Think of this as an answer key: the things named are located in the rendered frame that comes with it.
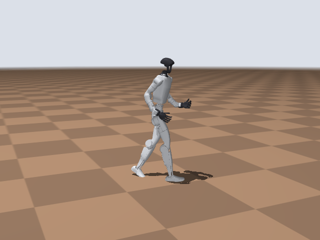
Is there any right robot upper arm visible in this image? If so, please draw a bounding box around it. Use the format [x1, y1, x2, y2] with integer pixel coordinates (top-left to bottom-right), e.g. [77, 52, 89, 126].
[144, 77, 164, 99]

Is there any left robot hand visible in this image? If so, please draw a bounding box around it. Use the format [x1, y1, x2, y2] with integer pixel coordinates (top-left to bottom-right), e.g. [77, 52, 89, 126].
[178, 99, 192, 109]

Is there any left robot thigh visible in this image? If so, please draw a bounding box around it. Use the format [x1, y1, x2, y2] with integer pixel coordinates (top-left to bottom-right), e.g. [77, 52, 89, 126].
[145, 125, 161, 149]

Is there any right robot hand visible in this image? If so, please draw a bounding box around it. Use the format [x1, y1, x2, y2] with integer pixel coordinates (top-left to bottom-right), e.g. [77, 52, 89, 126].
[155, 108, 172, 123]

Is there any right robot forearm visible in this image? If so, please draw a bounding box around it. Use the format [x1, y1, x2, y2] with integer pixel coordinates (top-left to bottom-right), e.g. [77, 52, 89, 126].
[144, 93, 158, 115]

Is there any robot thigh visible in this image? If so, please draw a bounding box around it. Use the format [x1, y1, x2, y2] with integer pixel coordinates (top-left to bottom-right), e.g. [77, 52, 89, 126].
[145, 125, 161, 149]
[151, 115, 170, 151]

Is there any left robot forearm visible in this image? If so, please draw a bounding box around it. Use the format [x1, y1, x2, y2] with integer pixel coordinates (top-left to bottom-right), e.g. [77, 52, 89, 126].
[168, 95, 181, 108]

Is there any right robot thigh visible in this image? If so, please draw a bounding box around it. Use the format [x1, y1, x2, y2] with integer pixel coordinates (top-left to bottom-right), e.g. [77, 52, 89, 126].
[151, 115, 170, 151]

